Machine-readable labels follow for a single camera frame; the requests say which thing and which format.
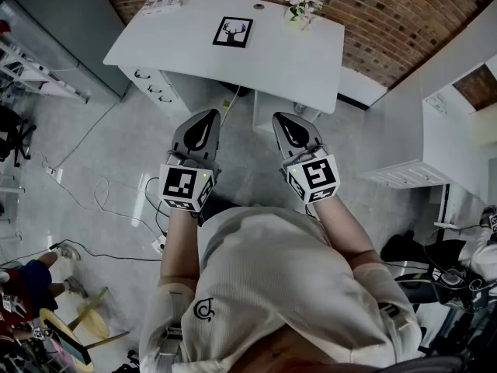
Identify white desk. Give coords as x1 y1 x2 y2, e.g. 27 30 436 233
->
103 0 346 135

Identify yellow round table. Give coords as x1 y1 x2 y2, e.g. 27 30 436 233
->
38 307 95 373

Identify white metal shelf rack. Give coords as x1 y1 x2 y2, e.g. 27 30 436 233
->
0 39 90 104

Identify yellow round stool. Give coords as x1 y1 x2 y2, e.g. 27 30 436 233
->
68 285 131 351

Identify black office chair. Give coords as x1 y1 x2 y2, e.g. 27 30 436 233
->
0 105 38 169

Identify white floor cable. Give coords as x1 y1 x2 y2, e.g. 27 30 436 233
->
38 152 166 254

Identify person's beige shirt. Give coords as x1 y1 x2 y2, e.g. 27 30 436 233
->
138 206 424 373

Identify printed white book box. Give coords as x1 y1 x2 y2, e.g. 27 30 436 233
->
139 0 188 15

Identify white cabinet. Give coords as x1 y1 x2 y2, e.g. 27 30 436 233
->
359 0 497 225

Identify white pot with pink flowers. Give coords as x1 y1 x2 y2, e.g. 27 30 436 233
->
284 0 324 31

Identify black tablet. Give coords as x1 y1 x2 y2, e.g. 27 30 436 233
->
42 319 92 367

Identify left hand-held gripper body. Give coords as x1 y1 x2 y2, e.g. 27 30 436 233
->
158 108 222 214

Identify person's left forearm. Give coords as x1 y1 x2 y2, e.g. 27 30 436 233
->
159 207 203 287

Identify person's right forearm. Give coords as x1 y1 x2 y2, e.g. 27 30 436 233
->
310 194 380 266

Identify black floor cable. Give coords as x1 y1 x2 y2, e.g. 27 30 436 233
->
48 239 162 263

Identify framed deer silhouette picture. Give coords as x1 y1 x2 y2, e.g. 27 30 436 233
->
211 16 254 49

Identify person's black trousers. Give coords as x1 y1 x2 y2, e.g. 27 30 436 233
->
197 196 242 227

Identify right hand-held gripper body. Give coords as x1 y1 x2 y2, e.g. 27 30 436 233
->
271 111 341 205

